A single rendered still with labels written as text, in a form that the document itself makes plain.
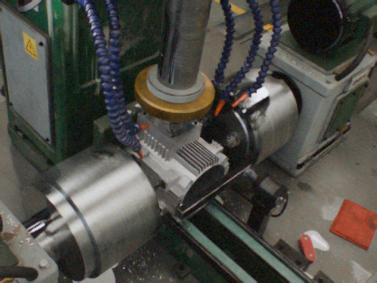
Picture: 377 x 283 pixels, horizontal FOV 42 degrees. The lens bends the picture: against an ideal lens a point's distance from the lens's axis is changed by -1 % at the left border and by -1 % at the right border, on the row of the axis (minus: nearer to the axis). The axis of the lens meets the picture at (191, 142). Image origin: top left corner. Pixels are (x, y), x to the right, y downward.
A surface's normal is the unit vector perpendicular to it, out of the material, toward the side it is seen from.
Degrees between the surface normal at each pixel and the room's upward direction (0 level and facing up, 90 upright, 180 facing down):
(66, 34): 90
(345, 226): 2
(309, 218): 0
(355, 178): 0
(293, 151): 90
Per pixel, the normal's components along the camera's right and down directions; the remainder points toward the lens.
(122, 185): 0.46, -0.37
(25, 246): 0.15, -0.72
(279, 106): 0.59, -0.15
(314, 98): -0.70, 0.41
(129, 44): 0.70, 0.56
